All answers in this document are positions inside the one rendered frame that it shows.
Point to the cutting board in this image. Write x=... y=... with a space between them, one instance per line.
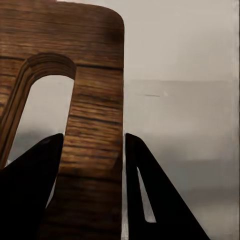
x=84 y=42

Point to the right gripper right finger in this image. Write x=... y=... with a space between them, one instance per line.
x=174 y=220

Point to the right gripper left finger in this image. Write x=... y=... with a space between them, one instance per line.
x=25 y=188

